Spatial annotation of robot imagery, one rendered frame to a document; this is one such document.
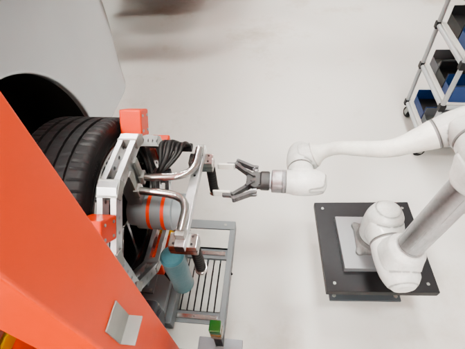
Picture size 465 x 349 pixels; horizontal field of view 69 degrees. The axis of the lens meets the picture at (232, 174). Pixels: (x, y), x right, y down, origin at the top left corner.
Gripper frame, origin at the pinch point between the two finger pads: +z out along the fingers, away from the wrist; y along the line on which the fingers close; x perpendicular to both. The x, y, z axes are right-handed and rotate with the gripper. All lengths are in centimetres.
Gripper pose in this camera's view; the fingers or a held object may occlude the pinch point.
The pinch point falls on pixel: (218, 179)
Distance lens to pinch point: 134.0
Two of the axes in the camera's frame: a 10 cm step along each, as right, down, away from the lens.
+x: -0.6, -6.5, -7.6
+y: 1.0, -7.6, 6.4
